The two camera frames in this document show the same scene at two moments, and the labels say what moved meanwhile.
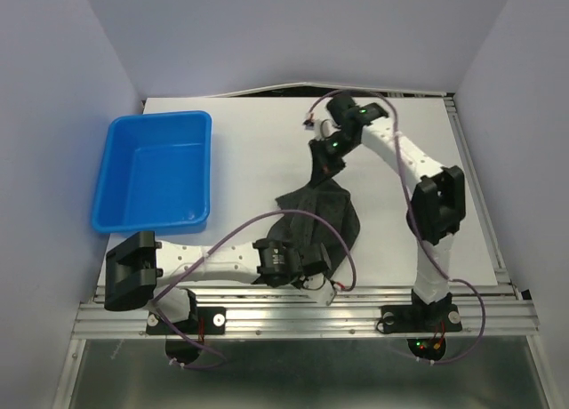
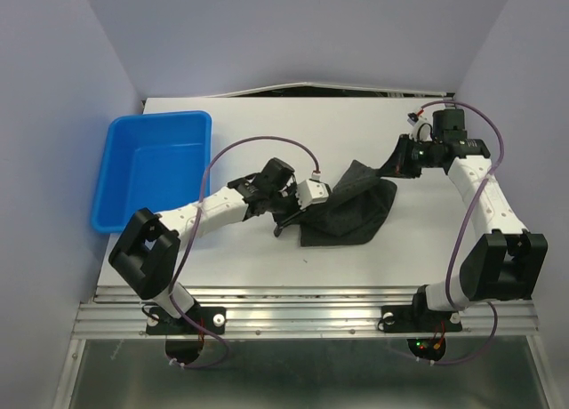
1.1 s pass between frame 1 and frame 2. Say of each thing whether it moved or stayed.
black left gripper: moved
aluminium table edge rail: stayed
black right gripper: moved
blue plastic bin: stayed
